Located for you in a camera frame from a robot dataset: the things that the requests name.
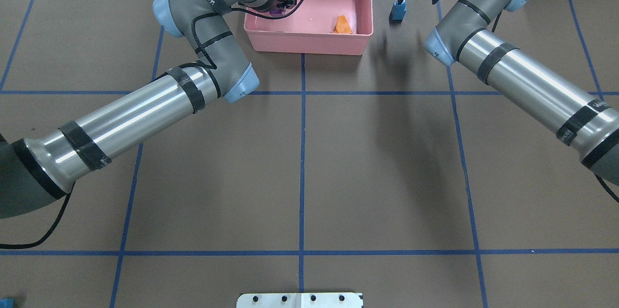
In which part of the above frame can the small blue block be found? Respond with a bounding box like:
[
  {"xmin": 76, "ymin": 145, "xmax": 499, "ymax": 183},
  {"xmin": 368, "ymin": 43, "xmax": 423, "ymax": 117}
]
[{"xmin": 389, "ymin": 1, "xmax": 407, "ymax": 24}]

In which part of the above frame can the orange sloped block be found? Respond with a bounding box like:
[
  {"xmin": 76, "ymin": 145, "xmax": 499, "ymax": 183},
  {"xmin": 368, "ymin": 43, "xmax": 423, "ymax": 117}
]
[{"xmin": 332, "ymin": 15, "xmax": 354, "ymax": 34}]

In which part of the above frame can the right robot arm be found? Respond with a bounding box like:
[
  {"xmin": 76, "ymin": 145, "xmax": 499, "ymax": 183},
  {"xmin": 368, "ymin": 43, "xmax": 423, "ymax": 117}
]
[{"xmin": 396, "ymin": 0, "xmax": 619, "ymax": 185}]

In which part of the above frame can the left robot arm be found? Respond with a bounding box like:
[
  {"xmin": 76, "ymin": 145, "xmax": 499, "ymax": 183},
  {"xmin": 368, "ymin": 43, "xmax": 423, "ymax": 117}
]
[{"xmin": 0, "ymin": 0, "xmax": 304, "ymax": 219}]

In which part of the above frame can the pink plastic box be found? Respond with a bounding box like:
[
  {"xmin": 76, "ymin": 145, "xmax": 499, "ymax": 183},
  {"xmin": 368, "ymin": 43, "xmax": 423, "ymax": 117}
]
[{"xmin": 243, "ymin": 0, "xmax": 373, "ymax": 56}]

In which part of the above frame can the long blue stud block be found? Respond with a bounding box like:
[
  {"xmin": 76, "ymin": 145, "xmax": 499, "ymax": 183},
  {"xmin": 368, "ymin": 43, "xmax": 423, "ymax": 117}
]
[{"xmin": 0, "ymin": 298, "xmax": 15, "ymax": 308}]

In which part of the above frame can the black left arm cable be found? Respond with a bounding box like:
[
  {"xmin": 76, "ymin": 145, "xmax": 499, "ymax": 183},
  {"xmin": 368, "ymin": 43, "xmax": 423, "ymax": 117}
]
[{"xmin": 191, "ymin": 0, "xmax": 310, "ymax": 72}]

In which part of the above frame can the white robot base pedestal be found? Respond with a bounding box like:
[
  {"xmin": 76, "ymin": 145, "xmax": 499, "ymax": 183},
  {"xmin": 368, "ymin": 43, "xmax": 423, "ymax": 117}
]
[{"xmin": 236, "ymin": 292, "xmax": 364, "ymax": 308}]

